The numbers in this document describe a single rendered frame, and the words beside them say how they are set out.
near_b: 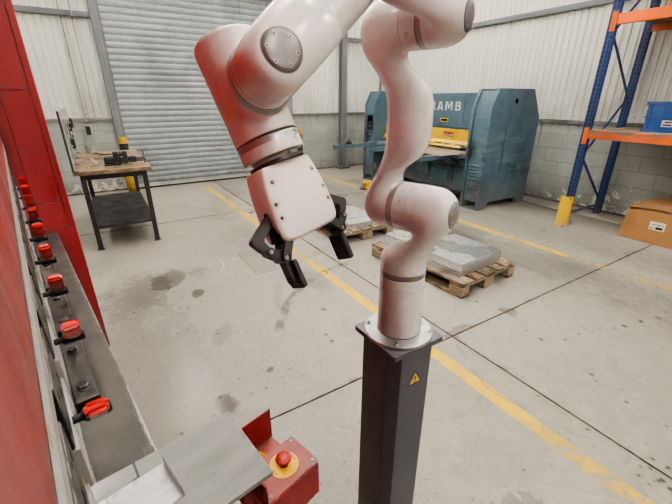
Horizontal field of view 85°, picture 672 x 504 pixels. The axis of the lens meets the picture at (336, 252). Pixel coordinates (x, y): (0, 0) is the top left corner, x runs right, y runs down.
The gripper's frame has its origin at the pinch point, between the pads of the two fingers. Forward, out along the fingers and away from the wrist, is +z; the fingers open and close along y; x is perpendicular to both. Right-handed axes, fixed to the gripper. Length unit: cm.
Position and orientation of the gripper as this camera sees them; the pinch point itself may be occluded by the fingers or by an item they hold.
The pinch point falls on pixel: (321, 266)
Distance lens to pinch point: 51.7
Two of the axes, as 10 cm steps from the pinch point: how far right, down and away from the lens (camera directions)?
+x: 6.2, -1.1, -7.7
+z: 3.8, 9.1, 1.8
